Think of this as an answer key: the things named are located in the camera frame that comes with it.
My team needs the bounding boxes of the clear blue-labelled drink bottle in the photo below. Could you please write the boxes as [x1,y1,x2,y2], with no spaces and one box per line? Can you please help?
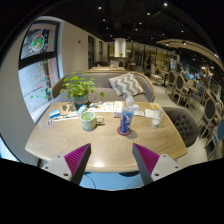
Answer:
[118,95,136,136]

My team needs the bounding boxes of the white paper napkin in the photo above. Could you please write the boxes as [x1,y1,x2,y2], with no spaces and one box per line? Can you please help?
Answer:
[144,108,156,119]

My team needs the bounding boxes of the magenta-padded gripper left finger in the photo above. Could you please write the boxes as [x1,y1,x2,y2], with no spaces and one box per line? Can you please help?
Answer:
[41,143,92,185]

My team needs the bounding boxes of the blue and white card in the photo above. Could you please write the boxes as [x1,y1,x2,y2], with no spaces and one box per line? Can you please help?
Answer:
[49,108,62,120]

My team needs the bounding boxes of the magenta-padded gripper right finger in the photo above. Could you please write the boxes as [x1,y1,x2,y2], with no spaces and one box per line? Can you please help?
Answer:
[132,143,184,185]

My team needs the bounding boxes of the group of dining chairs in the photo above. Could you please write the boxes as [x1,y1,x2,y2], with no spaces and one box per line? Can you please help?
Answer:
[159,66,224,158]

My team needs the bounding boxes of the white round column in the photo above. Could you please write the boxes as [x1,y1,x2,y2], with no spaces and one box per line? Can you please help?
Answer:
[114,37,127,58]

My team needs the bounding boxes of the group of ceiling lights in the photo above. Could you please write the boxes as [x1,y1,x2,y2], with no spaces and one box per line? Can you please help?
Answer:
[96,1,221,59]

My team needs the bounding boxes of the green potted plant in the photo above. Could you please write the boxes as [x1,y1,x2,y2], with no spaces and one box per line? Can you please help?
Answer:
[59,72,105,108]

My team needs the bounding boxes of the grey white chevron pillow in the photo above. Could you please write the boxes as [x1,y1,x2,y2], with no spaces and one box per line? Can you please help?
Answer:
[108,72,146,98]

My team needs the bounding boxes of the white printed leaflet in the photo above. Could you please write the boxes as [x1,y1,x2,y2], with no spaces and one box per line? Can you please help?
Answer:
[88,100,116,113]

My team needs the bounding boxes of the brown card stand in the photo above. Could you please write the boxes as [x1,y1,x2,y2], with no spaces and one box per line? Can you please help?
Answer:
[59,101,78,117]

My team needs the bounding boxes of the clear plastic cup with straw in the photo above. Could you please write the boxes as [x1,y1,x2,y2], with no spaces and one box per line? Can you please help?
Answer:
[151,99,166,128]

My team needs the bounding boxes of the small light blue box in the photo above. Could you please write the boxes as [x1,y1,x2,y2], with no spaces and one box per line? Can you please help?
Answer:
[76,104,89,116]

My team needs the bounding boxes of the light green ceramic mug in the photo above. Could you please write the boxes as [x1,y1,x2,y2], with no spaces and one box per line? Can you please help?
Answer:
[79,110,105,132]

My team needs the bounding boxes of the grey tufted chair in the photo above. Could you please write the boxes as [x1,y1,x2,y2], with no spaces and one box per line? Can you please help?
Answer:
[162,106,200,148]

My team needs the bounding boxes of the round print window poster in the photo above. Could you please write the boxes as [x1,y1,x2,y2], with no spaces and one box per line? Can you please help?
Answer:
[20,23,60,61]

